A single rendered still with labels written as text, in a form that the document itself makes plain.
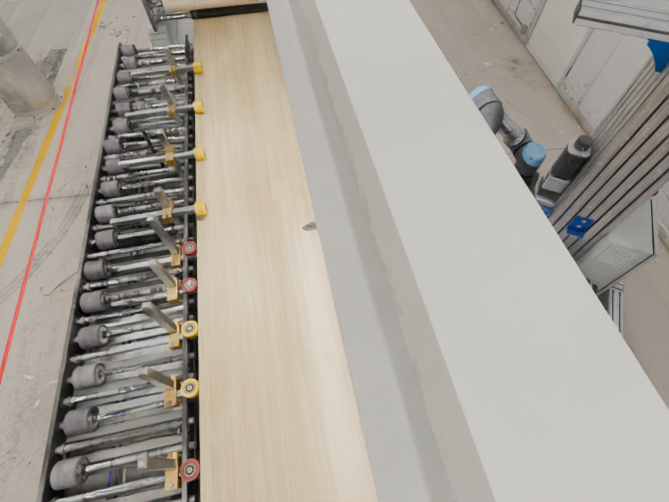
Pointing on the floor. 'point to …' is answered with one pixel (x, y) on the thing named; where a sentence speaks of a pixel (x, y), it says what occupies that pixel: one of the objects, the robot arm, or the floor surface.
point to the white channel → (483, 280)
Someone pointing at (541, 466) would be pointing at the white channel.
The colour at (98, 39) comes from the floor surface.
